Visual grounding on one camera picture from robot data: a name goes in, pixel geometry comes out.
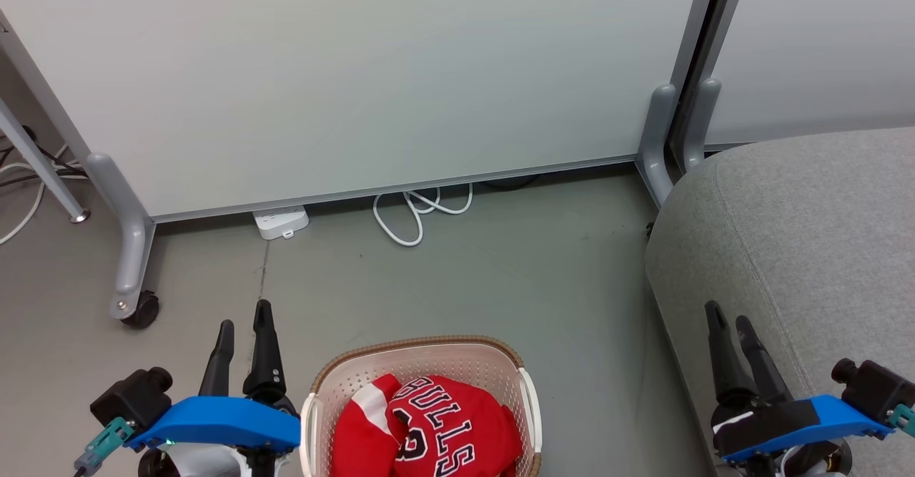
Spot looped white power cable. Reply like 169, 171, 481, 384
372, 183, 475, 248

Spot left arm cable teal connector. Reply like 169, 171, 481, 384
73, 417, 136, 477

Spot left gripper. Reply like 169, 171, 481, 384
138, 299, 302, 477

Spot black floor cables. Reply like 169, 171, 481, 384
0, 127, 88, 189

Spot grey partition leg with caster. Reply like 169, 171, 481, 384
86, 152, 157, 320

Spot white power strip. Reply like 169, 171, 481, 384
252, 205, 310, 241

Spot grey metal table leg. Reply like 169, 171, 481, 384
0, 98, 91, 225

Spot grey fabric sofa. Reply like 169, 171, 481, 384
645, 127, 915, 477

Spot white laundry basket brown rim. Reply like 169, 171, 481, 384
300, 335, 544, 477

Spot narrow white partition panel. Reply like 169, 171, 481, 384
704, 0, 915, 149

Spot right arm cable teal connector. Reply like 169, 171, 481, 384
888, 403, 915, 439

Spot red Bulls jersey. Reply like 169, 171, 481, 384
385, 375, 523, 477

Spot white floor cable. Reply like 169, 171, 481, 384
0, 144, 69, 246

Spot large white partition panel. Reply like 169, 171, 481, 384
0, 0, 723, 224

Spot red garment with white stripes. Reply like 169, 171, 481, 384
330, 373, 408, 477

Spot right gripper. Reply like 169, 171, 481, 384
704, 300, 853, 477

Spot arm cable teal connector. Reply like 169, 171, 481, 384
888, 403, 915, 439
73, 417, 136, 477

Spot black caster wheel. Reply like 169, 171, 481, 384
120, 290, 160, 330

